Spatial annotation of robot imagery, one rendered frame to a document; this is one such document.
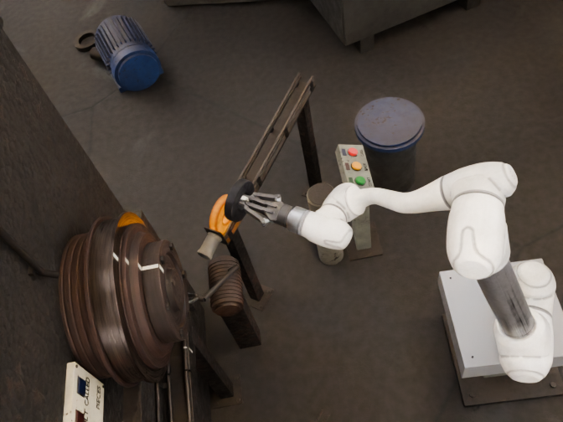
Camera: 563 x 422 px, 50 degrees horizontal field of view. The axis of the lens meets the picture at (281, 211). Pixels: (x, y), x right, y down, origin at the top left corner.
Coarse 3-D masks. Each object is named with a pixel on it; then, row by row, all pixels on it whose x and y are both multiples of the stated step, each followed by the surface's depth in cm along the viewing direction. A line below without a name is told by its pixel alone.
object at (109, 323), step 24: (120, 216) 158; (96, 240) 151; (120, 240) 153; (96, 264) 146; (96, 288) 144; (96, 312) 143; (120, 312) 143; (120, 336) 144; (120, 360) 147; (168, 360) 175
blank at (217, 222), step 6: (222, 198) 222; (216, 204) 220; (222, 204) 220; (216, 210) 219; (222, 210) 221; (210, 216) 220; (216, 216) 219; (222, 216) 222; (210, 222) 221; (216, 222) 220; (222, 222) 224; (228, 222) 228; (210, 228) 223; (216, 228) 221; (222, 228) 225
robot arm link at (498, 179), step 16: (448, 176) 163; (464, 176) 158; (480, 176) 154; (496, 176) 152; (512, 176) 154; (448, 192) 162; (464, 192) 154; (480, 192) 151; (496, 192) 152; (512, 192) 154
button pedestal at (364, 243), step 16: (352, 160) 244; (352, 176) 239; (368, 176) 241; (368, 208) 260; (352, 224) 287; (368, 224) 271; (352, 240) 292; (368, 240) 282; (352, 256) 287; (368, 256) 286
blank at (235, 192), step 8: (240, 184) 204; (248, 184) 208; (232, 192) 203; (240, 192) 204; (248, 192) 210; (232, 200) 202; (232, 208) 203; (240, 208) 211; (232, 216) 205; (240, 216) 212
